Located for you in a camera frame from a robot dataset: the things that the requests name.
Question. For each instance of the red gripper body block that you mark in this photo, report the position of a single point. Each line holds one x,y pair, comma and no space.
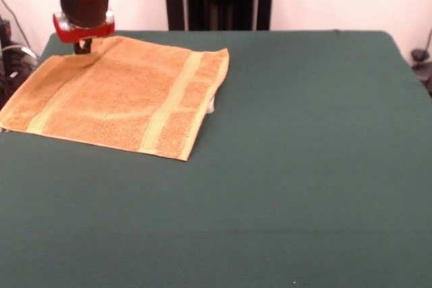
77,34

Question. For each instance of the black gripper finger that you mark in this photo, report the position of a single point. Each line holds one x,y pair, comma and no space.
87,45
78,48

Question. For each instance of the black plug adapter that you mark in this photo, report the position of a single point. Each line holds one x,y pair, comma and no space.
420,62

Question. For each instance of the dark green table cloth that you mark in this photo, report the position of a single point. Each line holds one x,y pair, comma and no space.
303,149

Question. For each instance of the orange terry towel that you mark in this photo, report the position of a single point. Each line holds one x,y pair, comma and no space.
128,99

